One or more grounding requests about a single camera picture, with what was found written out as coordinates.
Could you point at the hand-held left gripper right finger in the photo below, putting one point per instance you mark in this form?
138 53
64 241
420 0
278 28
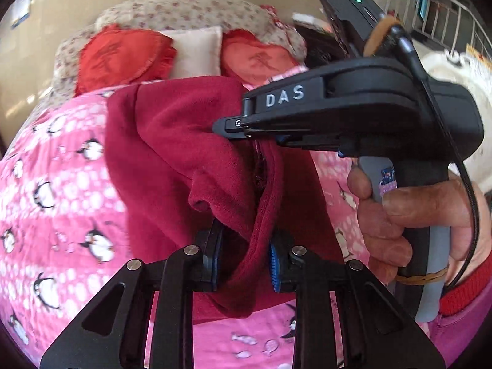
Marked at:
274 266

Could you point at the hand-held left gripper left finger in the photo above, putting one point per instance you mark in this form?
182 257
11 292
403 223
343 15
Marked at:
217 265

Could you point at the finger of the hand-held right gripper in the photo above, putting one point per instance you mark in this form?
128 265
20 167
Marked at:
238 127

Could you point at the dark red fleece garment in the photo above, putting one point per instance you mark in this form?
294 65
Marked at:
161 142

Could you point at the person's right forearm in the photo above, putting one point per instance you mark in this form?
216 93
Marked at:
469 326

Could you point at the person's right hand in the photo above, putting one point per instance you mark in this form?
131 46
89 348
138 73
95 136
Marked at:
415 203

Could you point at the small red heart cushion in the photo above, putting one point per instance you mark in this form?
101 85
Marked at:
257 59

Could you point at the dark carved wooden headboard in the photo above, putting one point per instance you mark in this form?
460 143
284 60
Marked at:
319 46

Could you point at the small white pillow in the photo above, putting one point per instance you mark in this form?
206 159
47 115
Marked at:
196 53

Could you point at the metal railing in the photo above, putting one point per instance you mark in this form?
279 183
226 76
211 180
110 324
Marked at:
442 4

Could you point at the white box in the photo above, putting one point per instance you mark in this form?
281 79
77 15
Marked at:
307 17

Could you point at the floral print pillow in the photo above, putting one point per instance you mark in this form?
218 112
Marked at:
65 53
192 11

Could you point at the large red heart cushion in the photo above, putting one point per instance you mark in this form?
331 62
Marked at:
115 57

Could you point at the pink penguin print blanket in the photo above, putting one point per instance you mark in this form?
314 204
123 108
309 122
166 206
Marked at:
57 200

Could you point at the wall poster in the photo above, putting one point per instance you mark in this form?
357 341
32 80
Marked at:
21 5

